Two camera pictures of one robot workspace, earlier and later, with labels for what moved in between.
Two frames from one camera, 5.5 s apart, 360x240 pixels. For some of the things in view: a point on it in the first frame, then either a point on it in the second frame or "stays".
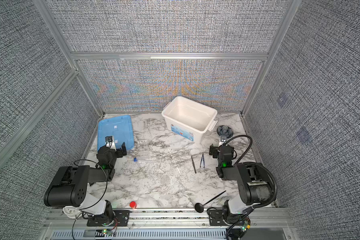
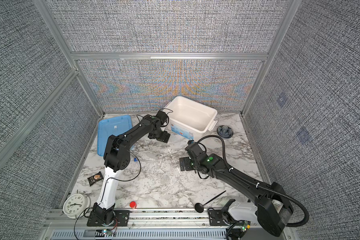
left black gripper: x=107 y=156 -> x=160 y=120
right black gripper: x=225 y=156 -> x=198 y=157
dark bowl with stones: x=225 y=130 stays
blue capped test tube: x=135 y=160 stays
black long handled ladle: x=199 y=207 stays
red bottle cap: x=133 y=204 stays
